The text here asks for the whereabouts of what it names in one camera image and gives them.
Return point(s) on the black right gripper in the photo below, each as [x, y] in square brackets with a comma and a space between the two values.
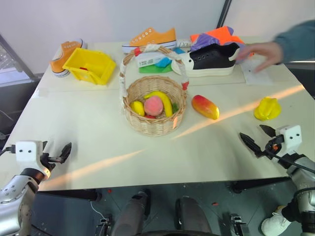
[273, 147]

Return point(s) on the dark green vegetable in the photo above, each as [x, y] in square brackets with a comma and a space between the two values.
[175, 107]

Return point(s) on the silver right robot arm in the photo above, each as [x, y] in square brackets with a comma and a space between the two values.
[302, 182]

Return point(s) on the red yellow toy mango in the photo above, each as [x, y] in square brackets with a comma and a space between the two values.
[205, 107]

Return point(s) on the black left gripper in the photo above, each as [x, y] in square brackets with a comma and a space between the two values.
[46, 162]

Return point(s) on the orange and purple cloth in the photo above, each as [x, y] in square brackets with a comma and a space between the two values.
[219, 35]

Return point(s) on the person's dark trouser leg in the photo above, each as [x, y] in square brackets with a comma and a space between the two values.
[292, 211]

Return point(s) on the person's blue-grey sleeved forearm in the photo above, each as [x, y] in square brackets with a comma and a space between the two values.
[300, 41]

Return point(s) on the yellow plastic storage bin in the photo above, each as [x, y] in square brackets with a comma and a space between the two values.
[98, 61]

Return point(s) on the yellow toy lemon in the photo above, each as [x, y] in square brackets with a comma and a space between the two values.
[137, 108]

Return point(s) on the black and white sneaker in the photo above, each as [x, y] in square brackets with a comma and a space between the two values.
[211, 60]

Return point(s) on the grey metal rack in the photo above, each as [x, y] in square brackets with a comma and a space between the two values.
[14, 64]

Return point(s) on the black slanted pole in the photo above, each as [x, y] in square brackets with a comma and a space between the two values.
[224, 13]

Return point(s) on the dark rounded robot leg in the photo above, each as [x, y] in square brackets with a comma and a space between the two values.
[192, 216]

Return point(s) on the pink toy peach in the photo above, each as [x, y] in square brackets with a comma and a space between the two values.
[153, 105]

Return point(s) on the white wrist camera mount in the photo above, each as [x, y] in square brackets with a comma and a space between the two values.
[27, 153]
[290, 138]

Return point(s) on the person's white sneaker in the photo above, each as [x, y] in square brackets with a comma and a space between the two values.
[275, 225]

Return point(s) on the white paper sheet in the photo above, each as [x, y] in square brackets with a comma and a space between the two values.
[258, 77]

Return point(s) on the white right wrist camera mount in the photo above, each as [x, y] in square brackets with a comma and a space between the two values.
[290, 138]

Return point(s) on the green flat pad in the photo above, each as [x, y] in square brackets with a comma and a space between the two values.
[152, 69]

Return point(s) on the black metal foot bracket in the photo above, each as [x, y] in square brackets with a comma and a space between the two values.
[104, 225]
[238, 225]

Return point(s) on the white cardboard box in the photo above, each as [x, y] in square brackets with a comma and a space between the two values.
[147, 60]

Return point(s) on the yellow toy banana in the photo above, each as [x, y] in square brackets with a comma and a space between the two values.
[167, 103]

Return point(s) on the grey rounded robot leg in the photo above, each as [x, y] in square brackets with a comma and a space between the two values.
[130, 216]

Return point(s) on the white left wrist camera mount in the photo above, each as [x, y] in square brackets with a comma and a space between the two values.
[27, 153]

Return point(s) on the person's bare hand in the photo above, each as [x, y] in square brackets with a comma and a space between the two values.
[265, 52]

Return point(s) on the orange canvas sneaker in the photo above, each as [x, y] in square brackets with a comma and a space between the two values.
[61, 59]
[152, 37]

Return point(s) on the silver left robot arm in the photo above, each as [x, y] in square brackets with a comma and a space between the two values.
[12, 196]

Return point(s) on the black table leg bar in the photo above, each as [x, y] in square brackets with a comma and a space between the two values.
[258, 185]
[73, 195]

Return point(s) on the small red item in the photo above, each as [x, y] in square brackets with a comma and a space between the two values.
[84, 68]

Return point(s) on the small red object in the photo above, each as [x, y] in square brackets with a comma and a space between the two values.
[150, 117]

